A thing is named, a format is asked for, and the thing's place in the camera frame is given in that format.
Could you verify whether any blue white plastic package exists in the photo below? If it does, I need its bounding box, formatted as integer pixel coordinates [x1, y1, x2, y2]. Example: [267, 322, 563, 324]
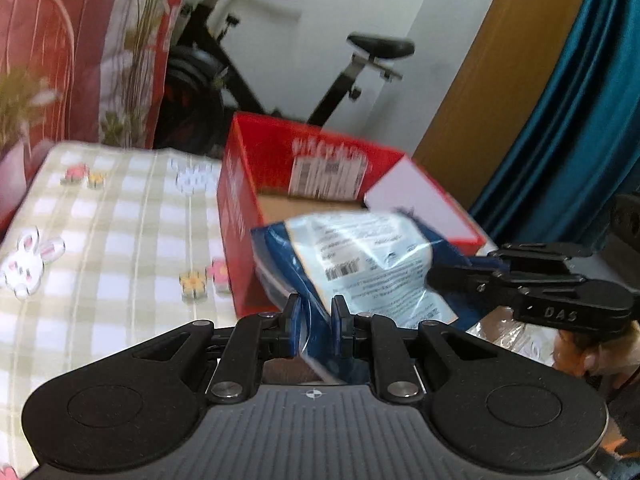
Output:
[252, 210, 484, 384]

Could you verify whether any person's right hand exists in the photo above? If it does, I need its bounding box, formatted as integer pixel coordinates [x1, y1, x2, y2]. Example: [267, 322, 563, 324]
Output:
[553, 325, 639, 388]

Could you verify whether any teal curtain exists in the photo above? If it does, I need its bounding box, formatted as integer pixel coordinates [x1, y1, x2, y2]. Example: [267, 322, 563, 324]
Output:
[471, 0, 639, 246]

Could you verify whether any checkered bunny tablecloth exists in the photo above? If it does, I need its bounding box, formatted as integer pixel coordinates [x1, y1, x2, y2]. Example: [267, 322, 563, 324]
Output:
[1, 142, 236, 476]

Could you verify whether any red cardboard box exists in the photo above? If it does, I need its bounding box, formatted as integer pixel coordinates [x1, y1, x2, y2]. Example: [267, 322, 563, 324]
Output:
[217, 113, 489, 318]

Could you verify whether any brown wooden door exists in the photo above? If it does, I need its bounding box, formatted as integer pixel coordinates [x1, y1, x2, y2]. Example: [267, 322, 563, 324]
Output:
[413, 0, 582, 208]

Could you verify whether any black exercise bike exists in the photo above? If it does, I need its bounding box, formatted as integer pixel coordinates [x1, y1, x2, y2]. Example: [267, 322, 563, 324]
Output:
[152, 0, 417, 156]

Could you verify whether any pink printed backdrop curtain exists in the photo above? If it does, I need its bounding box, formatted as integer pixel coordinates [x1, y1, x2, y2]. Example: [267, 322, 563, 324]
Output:
[1, 0, 183, 226]

